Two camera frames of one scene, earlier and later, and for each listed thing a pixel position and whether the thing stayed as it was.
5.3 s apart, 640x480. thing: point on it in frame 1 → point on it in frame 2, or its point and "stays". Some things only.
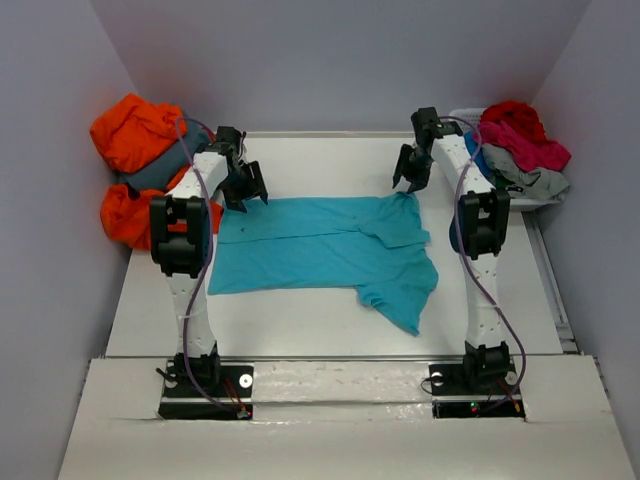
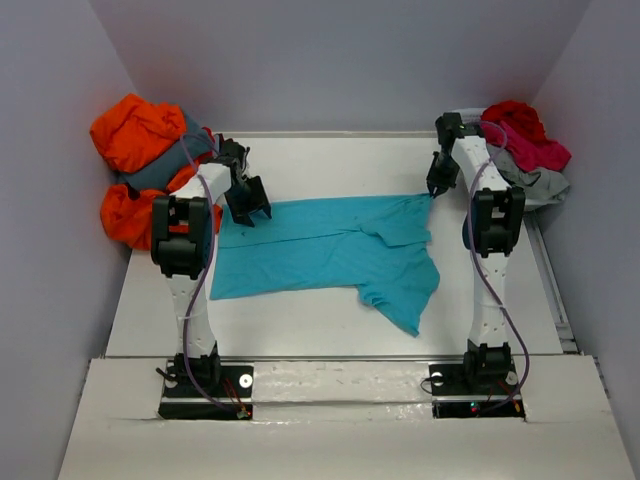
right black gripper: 420,179 → 436,180
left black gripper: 234,198 → 257,201
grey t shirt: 543,183 stays
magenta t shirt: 532,155 stays
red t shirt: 522,118 stays
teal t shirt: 329,243 stays
